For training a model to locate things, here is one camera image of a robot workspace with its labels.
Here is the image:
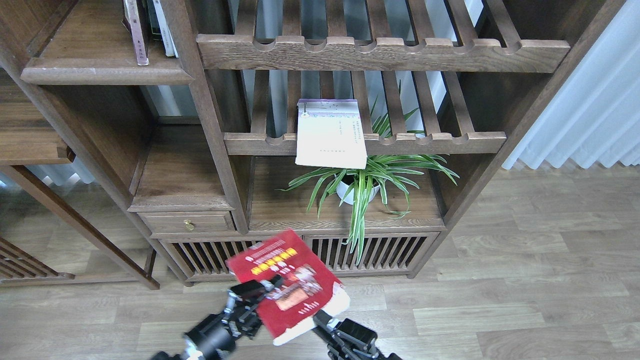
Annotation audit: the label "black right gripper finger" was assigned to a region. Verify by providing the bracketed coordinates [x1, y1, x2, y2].
[312, 310, 337, 333]

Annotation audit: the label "red paperback book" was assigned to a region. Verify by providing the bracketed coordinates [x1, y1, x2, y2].
[226, 228, 350, 346]

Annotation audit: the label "dark wooden bookshelf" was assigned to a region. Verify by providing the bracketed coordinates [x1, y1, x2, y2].
[1, 0, 627, 289]

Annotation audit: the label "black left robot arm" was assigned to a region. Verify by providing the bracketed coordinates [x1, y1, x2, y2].
[152, 275, 284, 360]

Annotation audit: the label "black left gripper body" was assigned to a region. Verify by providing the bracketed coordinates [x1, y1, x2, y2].
[182, 295, 263, 360]

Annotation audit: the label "maroon book white characters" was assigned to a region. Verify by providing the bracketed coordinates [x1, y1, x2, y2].
[122, 0, 150, 66]

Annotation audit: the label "white upright book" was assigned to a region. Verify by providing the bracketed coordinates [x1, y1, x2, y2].
[151, 0, 179, 58]

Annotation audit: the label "white plant pot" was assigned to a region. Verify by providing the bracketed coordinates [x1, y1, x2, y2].
[336, 175, 381, 205]

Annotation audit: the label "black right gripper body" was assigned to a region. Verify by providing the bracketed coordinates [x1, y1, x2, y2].
[325, 318, 401, 360]

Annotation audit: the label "white pleated curtain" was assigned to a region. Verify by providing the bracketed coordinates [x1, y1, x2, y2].
[502, 0, 640, 170]

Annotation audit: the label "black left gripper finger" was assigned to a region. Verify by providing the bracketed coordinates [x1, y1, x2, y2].
[229, 276, 284, 301]

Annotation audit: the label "white lavender paperback book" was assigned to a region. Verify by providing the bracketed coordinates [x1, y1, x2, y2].
[295, 98, 368, 169]

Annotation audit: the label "green spine upright book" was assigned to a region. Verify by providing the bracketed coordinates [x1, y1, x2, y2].
[145, 0, 163, 42]

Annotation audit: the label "wooden side rack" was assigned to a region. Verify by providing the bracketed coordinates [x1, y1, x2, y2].
[0, 238, 76, 286]

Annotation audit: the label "brass drawer knob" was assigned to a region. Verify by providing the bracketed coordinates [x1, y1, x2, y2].
[183, 219, 195, 232]

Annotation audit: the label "green spider plant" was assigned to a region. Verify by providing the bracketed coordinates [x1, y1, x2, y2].
[278, 80, 460, 265]

